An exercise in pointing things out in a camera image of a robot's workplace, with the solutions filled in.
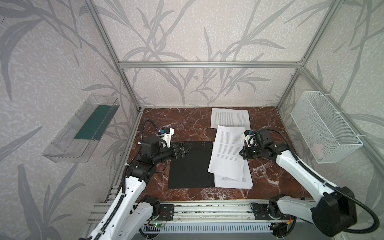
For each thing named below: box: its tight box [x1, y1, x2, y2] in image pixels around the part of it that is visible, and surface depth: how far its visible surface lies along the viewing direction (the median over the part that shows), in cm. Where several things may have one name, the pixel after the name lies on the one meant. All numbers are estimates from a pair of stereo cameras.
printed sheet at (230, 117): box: [210, 108, 251, 130], surface depth 118 cm
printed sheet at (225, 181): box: [214, 159, 254, 190], surface depth 85 cm
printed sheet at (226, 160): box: [208, 125, 245, 182], surface depth 90 cm
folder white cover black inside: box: [167, 141, 215, 189], surface depth 88 cm
